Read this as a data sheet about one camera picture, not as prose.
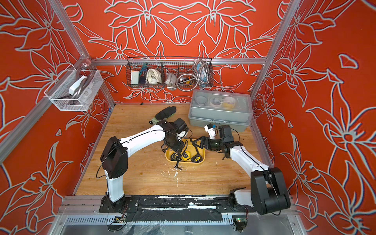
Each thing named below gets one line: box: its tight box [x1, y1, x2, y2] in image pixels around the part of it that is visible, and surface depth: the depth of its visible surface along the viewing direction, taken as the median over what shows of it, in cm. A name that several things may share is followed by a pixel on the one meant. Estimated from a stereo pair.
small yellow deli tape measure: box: [182, 150, 191, 160], surface depth 89 cm
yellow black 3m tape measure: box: [170, 152, 180, 162], surface depth 89 cm
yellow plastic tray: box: [165, 138, 207, 164], surface depth 89 cm
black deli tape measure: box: [190, 151, 203, 163], surface depth 87 cm
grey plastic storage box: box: [188, 89, 254, 132], surface depth 97 cm
